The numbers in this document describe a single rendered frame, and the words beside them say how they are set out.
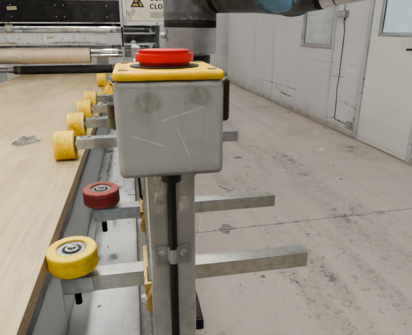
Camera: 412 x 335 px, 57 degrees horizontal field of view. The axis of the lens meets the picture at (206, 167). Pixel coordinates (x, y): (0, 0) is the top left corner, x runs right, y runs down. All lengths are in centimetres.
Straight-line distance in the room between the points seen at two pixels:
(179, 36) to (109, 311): 64
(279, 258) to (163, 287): 43
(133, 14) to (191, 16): 266
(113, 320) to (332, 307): 128
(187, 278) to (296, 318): 161
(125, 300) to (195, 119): 80
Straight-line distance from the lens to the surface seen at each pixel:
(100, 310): 99
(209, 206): 92
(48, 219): 80
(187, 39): 65
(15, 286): 63
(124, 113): 24
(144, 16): 330
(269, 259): 72
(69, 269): 65
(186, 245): 30
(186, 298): 33
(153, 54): 26
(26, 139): 136
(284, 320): 190
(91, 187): 91
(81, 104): 158
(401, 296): 221
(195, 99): 25
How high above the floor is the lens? 124
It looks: 20 degrees down
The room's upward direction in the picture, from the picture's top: straight up
